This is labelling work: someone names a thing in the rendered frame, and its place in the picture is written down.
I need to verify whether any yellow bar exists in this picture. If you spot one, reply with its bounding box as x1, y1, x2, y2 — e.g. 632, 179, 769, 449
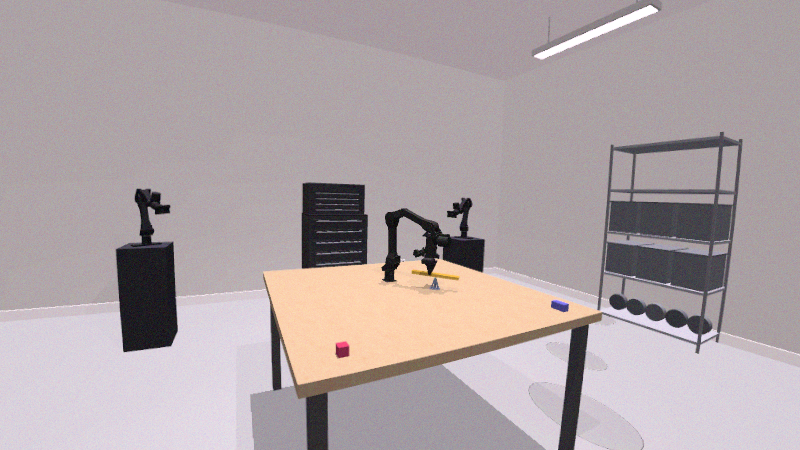
411, 270, 460, 281

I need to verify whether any small pink cube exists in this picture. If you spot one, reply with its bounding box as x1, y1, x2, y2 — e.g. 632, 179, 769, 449
336, 342, 350, 358

